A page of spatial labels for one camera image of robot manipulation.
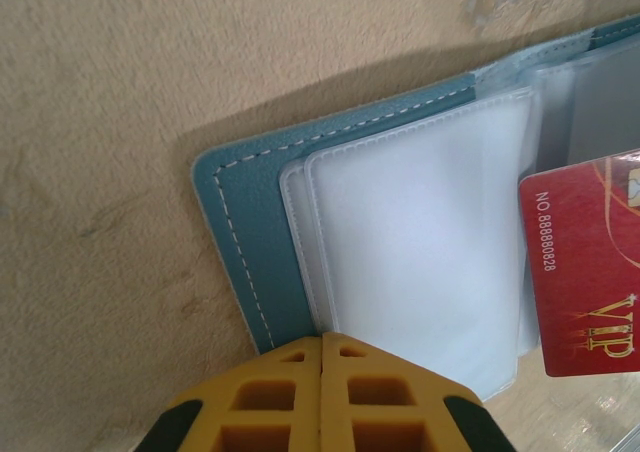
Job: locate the red VIP card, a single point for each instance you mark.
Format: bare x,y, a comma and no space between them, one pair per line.
580,272

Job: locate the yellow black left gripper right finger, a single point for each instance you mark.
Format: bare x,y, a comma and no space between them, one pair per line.
335,397

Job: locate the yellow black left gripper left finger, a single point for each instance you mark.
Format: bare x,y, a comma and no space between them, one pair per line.
307,397

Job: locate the blue leather card holder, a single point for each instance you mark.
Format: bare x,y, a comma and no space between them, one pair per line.
260,197

